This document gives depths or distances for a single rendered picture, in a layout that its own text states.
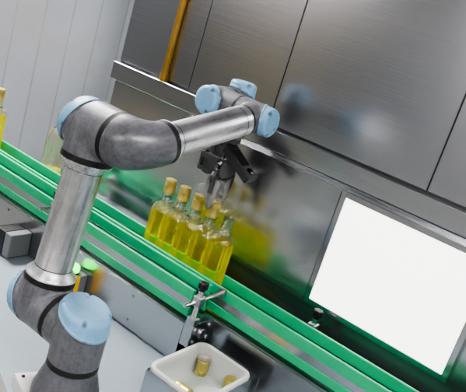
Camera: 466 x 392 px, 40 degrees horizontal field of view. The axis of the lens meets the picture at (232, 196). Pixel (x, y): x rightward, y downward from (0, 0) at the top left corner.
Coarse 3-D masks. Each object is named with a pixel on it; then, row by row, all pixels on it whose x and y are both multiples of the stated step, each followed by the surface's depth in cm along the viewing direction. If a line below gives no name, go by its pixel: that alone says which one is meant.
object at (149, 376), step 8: (144, 376) 154; (152, 376) 153; (256, 376) 168; (144, 384) 154; (152, 384) 153; (160, 384) 151; (168, 384) 150; (240, 384) 159; (248, 384) 163; (256, 384) 168
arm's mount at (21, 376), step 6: (30, 372) 147; (36, 372) 147; (18, 378) 143; (24, 378) 144; (30, 378) 144; (12, 384) 145; (18, 384) 142; (24, 384) 142; (30, 384) 142; (18, 390) 142; (24, 390) 140
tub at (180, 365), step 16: (176, 352) 161; (192, 352) 166; (208, 352) 169; (160, 368) 157; (176, 368) 162; (192, 368) 169; (208, 368) 169; (224, 368) 166; (240, 368) 164; (176, 384) 149; (192, 384) 163; (208, 384) 165
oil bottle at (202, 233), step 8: (200, 224) 181; (200, 232) 180; (208, 232) 179; (192, 240) 182; (200, 240) 180; (208, 240) 180; (192, 248) 182; (200, 248) 181; (192, 256) 182; (200, 256) 181; (192, 264) 183; (200, 264) 182
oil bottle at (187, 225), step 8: (184, 216) 184; (184, 224) 183; (192, 224) 182; (184, 232) 184; (192, 232) 182; (176, 240) 186; (184, 240) 184; (176, 248) 186; (184, 248) 184; (176, 256) 186; (184, 256) 184
